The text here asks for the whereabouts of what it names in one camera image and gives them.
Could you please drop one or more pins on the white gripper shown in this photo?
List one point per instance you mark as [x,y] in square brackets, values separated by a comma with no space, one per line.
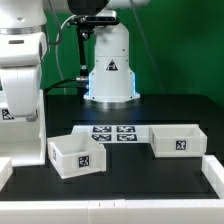
[21,88]

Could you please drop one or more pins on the white right barrier wall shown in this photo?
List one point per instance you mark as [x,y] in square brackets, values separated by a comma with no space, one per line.
[214,172]

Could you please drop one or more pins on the white left barrier block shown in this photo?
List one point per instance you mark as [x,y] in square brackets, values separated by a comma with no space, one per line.
[6,170]

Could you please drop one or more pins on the white drawer cabinet frame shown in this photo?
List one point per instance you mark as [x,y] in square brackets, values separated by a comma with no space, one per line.
[24,142]

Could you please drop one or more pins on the white drawer box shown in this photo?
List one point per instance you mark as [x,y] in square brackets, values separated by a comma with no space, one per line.
[185,140]
[75,155]

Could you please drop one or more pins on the white marker base plate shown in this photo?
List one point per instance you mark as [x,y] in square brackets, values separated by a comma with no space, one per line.
[115,133]

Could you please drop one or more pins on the black camera on stand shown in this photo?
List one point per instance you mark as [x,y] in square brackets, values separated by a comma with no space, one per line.
[85,25]

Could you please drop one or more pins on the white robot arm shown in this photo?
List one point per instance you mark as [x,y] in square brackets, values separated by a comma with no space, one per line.
[24,43]

